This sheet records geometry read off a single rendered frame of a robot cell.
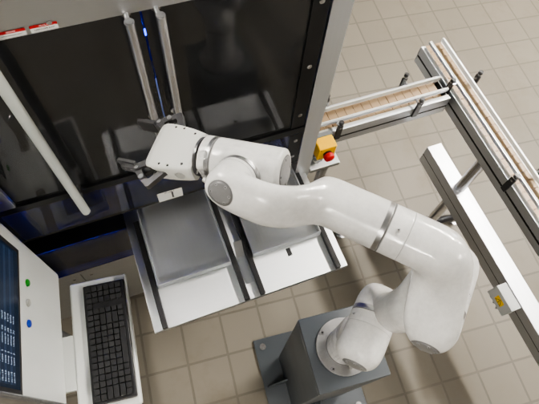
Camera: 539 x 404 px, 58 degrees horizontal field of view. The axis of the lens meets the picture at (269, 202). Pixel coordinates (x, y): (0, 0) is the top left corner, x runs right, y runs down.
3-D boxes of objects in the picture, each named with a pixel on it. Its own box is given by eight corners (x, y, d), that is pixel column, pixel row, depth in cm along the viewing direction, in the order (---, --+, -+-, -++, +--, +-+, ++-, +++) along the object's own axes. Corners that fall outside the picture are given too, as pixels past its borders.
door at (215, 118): (174, 158, 149) (139, 6, 96) (302, 123, 158) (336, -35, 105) (175, 159, 149) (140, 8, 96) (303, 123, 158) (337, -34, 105)
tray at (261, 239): (222, 177, 185) (222, 173, 182) (285, 159, 190) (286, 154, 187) (253, 257, 171) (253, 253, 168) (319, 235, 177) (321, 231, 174)
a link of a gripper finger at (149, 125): (171, 135, 96) (142, 130, 98) (177, 122, 98) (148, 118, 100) (164, 126, 94) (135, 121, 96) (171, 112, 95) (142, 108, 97)
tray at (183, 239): (134, 204, 178) (132, 199, 175) (202, 183, 183) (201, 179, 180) (158, 288, 164) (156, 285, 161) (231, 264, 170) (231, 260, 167)
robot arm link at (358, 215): (362, 285, 76) (194, 206, 81) (380, 232, 89) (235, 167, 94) (383, 244, 71) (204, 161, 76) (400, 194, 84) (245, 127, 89)
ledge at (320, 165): (296, 144, 196) (296, 142, 194) (325, 136, 198) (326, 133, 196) (309, 173, 190) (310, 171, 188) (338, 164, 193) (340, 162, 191)
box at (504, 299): (487, 291, 216) (496, 285, 208) (496, 287, 217) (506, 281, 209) (501, 317, 211) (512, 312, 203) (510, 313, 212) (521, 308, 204)
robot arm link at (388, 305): (337, 333, 133) (358, 281, 139) (375, 353, 132) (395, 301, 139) (419, 295, 87) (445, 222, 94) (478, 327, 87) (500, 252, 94)
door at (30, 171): (15, 203, 140) (-120, 60, 87) (172, 159, 149) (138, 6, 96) (16, 204, 139) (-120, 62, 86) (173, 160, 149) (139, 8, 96)
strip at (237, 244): (233, 248, 173) (233, 241, 167) (241, 245, 173) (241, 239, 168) (245, 284, 167) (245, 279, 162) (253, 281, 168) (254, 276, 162)
